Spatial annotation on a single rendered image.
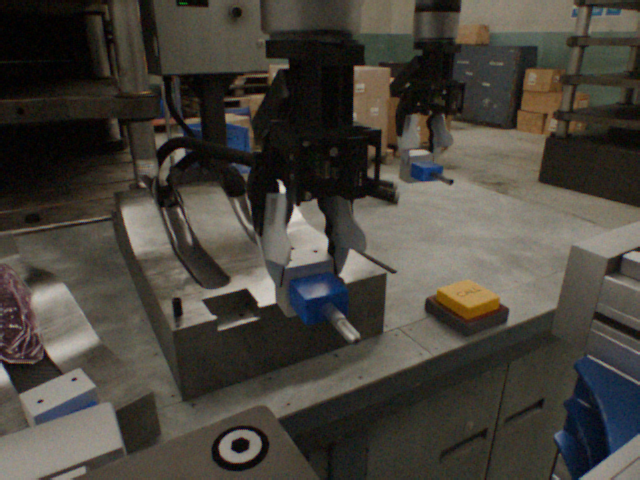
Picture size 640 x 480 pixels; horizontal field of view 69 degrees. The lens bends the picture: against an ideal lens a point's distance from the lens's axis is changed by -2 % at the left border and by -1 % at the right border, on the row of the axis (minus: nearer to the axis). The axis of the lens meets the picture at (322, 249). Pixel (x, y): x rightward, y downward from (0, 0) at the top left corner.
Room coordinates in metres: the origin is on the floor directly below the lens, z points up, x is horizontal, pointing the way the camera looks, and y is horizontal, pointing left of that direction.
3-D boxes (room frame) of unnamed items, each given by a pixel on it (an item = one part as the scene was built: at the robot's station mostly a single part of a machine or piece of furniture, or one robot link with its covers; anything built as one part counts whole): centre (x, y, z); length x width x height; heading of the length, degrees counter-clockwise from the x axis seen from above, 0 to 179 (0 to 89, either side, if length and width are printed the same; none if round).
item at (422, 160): (0.84, -0.20, 0.93); 0.13 x 0.05 x 0.05; 22
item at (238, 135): (4.45, 1.00, 0.32); 0.60 x 0.41 x 0.22; 41
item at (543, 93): (6.56, -3.13, 0.42); 0.86 x 0.33 x 0.83; 35
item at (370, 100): (4.97, -0.04, 0.47); 1.22 x 0.80 x 0.94; 39
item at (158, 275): (0.67, 0.16, 0.87); 0.50 x 0.26 x 0.14; 29
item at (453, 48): (0.85, -0.19, 1.09); 0.09 x 0.08 x 0.12; 22
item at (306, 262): (0.37, 0.00, 0.93); 0.13 x 0.05 x 0.05; 24
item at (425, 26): (0.86, -0.19, 1.17); 0.08 x 0.08 x 0.05
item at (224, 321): (0.44, 0.10, 0.87); 0.05 x 0.05 x 0.04; 29
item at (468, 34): (7.66, -2.24, 1.26); 0.42 x 0.33 x 0.29; 35
